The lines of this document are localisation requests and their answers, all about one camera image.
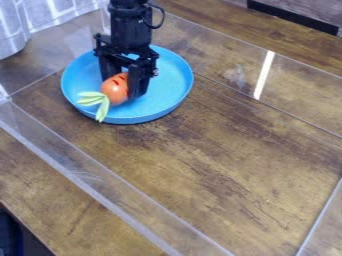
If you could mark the dark wooden furniture edge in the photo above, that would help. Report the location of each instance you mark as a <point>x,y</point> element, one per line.
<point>293,17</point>

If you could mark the clear acrylic enclosure wall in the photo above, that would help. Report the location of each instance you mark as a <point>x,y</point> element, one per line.
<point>235,176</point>

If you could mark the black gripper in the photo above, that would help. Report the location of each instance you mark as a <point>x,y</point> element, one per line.
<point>128,38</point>

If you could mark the orange toy carrot green leaves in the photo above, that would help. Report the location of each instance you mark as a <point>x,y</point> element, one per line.
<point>112,94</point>

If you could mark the blue round plastic tray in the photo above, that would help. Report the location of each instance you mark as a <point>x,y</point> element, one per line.
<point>167,90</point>

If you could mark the white grey checked curtain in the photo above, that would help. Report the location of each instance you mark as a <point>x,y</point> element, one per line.
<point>24,17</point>

